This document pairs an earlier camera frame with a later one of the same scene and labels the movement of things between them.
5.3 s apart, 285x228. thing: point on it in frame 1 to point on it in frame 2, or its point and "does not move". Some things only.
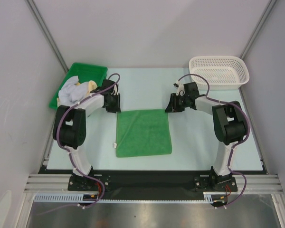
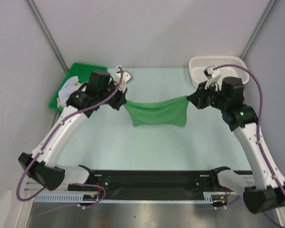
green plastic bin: (85, 72) does not move
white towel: (71, 93) does not move
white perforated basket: (223, 72) does not move
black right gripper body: (172, 105) to (196, 99)
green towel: (142, 133) to (171, 110)
